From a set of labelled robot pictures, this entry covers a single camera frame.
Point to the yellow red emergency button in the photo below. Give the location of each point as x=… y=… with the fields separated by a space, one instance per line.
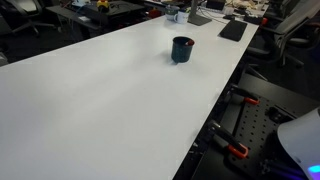
x=103 y=4

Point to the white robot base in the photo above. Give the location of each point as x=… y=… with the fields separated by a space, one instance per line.
x=300 y=140

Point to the small red object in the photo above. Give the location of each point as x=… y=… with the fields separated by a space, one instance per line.
x=154 y=13

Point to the grey office chair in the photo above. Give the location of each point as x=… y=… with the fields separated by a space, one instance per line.
x=295 y=21

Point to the black background desk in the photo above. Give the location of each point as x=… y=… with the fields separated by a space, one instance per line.
x=83 y=16

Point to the black orange bar clamp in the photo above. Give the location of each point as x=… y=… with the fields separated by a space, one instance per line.
x=246 y=97
x=230 y=141

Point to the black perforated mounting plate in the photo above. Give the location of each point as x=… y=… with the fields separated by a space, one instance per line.
x=256 y=128

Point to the white mug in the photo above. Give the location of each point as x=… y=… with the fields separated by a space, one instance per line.
x=182 y=17

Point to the grey monitor stand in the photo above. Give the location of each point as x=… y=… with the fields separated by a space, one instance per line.
x=198 y=20

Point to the red marker pen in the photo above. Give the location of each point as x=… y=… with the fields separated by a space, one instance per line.
x=190 y=42

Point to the black office chair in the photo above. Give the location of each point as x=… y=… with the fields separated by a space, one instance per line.
x=23 y=13

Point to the black keyboard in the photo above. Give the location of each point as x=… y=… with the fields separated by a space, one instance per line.
x=233 y=30

